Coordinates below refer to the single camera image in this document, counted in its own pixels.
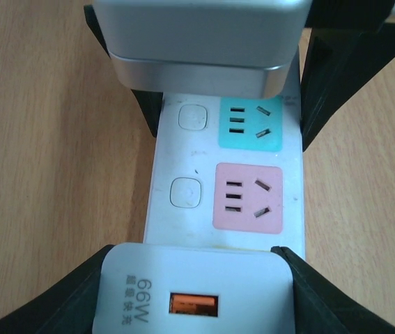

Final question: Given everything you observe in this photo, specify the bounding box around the white multi-socket power strip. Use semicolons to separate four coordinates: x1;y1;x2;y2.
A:
144;58;305;256

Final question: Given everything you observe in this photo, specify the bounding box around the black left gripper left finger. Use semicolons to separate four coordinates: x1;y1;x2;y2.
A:
0;244;113;334

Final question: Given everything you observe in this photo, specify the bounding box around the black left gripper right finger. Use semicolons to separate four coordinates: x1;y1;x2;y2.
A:
270;246;395;334

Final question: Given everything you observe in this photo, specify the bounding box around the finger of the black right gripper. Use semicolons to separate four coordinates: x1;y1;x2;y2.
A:
301;24;395;150
84;5;163;138

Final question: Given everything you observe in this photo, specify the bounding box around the white USB charger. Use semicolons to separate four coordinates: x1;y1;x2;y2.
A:
92;243;296;333

